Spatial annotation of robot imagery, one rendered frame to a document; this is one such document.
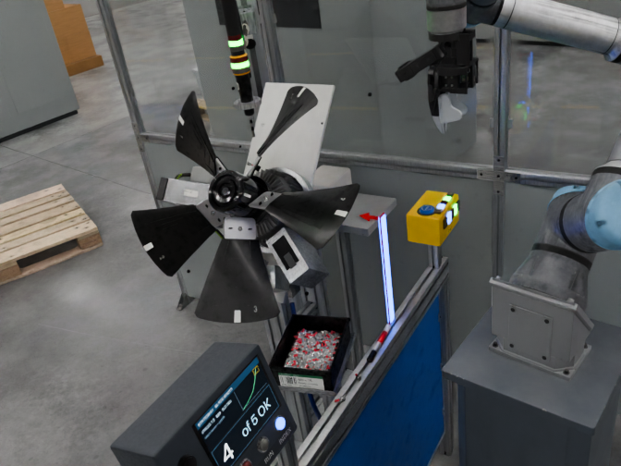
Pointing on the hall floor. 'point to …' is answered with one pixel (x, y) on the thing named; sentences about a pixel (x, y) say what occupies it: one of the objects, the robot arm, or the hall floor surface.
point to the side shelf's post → (350, 293)
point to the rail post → (444, 378)
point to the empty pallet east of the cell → (42, 230)
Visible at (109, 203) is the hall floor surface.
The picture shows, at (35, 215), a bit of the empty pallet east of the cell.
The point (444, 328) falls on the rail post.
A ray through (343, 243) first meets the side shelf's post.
